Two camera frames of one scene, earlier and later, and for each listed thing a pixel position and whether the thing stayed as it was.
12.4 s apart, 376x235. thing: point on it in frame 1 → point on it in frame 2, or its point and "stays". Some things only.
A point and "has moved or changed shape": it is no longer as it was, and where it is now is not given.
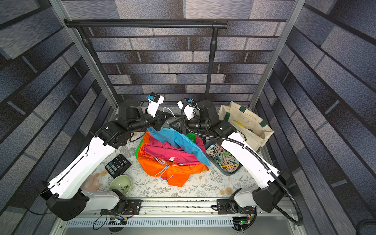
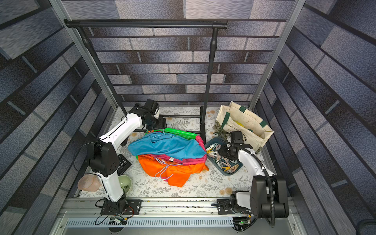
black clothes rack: [81, 24] stays
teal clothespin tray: [222, 158] stays
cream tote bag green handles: [247, 124] stays
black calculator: [118, 166] stays
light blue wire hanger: [163, 110] → [163, 133]
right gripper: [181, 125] → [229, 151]
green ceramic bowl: [122, 183] stays
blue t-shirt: [183, 141] has moved or changed shape
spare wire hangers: [166, 165] stays
